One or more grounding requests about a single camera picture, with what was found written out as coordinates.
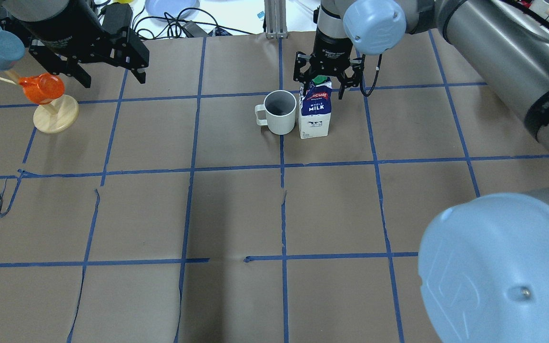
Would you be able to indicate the light blue plate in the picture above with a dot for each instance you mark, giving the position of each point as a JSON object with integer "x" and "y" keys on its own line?
{"x": 157, "y": 8}

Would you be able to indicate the black power adapter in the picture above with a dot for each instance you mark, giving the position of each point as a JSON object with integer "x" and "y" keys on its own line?
{"x": 117, "y": 18}

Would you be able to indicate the white mug dark interior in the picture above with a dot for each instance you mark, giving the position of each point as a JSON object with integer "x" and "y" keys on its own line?
{"x": 278, "y": 112}

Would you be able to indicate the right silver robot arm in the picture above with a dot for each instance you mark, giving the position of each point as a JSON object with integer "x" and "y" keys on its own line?
{"x": 357, "y": 201}

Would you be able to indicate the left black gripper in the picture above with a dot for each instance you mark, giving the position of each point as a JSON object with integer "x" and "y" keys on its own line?
{"x": 51, "y": 29}

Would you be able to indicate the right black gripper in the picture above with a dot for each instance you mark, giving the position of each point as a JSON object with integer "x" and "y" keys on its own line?
{"x": 333, "y": 45}

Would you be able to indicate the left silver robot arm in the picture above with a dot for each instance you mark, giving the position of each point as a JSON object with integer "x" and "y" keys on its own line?
{"x": 14, "y": 19}

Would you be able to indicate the orange mug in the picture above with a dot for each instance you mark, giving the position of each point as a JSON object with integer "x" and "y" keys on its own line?
{"x": 42, "y": 89}

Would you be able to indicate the aluminium frame post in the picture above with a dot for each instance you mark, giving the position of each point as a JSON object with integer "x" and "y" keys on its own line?
{"x": 275, "y": 19}

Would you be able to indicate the blue white milk carton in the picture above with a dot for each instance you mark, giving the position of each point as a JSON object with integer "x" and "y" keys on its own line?
{"x": 315, "y": 109}

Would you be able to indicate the wooden mug tree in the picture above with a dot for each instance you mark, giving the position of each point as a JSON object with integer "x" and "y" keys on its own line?
{"x": 51, "y": 118}

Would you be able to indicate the blue mug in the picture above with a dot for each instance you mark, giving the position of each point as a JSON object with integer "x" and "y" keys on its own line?
{"x": 11, "y": 50}

